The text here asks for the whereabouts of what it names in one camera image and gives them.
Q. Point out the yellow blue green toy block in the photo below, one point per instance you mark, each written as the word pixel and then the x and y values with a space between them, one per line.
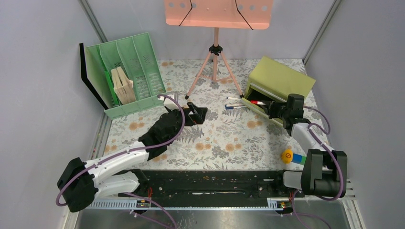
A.
pixel 287 157

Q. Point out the pink music stand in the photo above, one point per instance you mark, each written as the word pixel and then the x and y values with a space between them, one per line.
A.
pixel 217 14

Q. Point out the red whiteboard marker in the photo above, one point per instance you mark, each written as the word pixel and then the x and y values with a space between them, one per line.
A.
pixel 258 102

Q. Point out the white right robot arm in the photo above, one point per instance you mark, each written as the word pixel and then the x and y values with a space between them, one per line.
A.
pixel 325 170

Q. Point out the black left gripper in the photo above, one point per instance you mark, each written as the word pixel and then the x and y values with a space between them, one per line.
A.
pixel 198 117

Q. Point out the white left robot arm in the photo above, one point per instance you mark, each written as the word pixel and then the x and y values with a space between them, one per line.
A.
pixel 83 181

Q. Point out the grey cable duct rail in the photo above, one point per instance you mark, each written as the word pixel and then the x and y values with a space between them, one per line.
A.
pixel 192 204

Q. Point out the blue cap whiteboard marker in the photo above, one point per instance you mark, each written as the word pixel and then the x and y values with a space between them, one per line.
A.
pixel 233 99

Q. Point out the purple 52-storey treehouse book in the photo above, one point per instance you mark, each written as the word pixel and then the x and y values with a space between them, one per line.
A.
pixel 118 86

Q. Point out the yellow-green drawer cabinet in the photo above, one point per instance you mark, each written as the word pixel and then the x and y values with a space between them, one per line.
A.
pixel 273 81

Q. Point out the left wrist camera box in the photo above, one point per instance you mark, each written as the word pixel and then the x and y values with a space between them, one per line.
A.
pixel 170 103

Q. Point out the green plastic folder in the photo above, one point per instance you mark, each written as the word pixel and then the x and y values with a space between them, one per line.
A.
pixel 115 100

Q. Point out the white sketch pad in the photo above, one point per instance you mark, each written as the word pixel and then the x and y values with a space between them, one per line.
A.
pixel 93 76

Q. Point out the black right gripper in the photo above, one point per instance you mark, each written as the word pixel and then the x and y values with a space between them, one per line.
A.
pixel 271 108

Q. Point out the green plastic file organizer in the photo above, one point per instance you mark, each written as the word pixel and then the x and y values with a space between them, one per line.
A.
pixel 136 56

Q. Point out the floral table mat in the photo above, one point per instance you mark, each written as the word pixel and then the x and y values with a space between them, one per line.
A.
pixel 236 139

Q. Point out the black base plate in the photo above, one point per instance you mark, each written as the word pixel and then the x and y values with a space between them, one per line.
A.
pixel 188 184

